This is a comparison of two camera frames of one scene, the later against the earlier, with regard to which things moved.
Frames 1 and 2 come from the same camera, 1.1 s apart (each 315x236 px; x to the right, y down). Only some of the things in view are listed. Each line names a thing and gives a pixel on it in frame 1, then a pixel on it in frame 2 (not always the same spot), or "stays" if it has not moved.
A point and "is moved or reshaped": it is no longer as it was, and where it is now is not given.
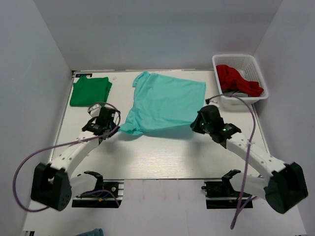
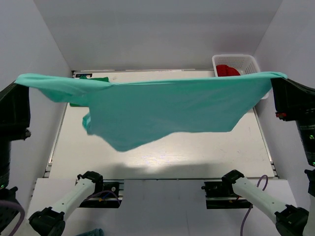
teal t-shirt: (163, 101) is moved or reshaped
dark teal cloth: (96, 232) stays
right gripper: (195, 126) -> (292, 99)
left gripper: (114, 126) -> (15, 110)
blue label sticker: (78, 75) stays
